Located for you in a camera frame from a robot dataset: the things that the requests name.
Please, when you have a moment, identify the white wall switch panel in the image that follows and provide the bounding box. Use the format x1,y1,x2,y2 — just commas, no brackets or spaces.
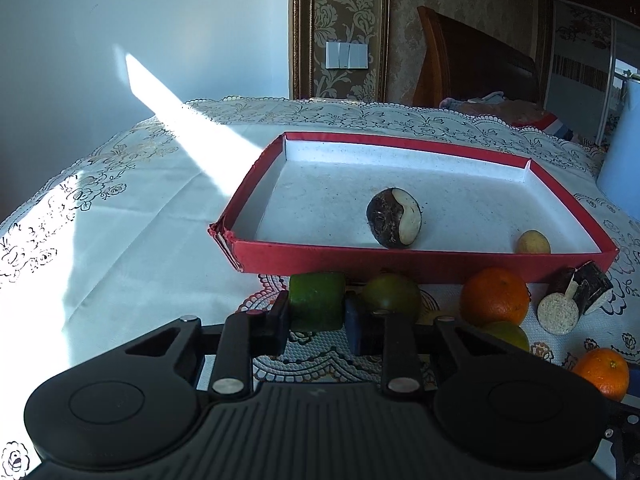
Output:
324,41,369,70

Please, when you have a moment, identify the white lace tablecloth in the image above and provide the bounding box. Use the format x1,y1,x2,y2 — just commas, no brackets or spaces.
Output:
1,98,639,479

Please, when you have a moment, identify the dark sugarcane piece back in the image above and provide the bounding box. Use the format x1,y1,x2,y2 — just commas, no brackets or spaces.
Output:
573,261,613,315

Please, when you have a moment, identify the dark cut water chestnut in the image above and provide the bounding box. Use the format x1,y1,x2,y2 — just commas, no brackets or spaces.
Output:
366,188,422,249

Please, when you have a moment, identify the orange mandarin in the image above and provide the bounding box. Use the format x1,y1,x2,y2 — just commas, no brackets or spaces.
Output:
460,268,530,326
572,348,630,402

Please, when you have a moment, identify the brown wooden headboard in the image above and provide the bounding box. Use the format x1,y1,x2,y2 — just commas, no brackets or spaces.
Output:
412,6,540,107

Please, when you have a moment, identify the green cucumber piece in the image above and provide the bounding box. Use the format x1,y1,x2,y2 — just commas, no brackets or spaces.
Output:
288,272,345,333

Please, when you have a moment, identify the light blue kettle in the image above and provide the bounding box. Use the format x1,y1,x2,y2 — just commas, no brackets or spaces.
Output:
597,78,640,220

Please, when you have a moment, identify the bedding with striped pillow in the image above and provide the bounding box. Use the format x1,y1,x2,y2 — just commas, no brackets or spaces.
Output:
439,91,587,144

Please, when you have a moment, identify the red shallow tray box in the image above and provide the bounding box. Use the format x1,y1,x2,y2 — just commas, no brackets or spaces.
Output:
208,132,617,284

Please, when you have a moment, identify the wardrobe with mirrored doors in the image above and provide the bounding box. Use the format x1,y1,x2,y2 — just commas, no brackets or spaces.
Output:
544,0,639,150

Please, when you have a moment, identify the green tomato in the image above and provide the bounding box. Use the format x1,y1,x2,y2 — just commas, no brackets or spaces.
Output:
482,321,529,352
361,273,421,322

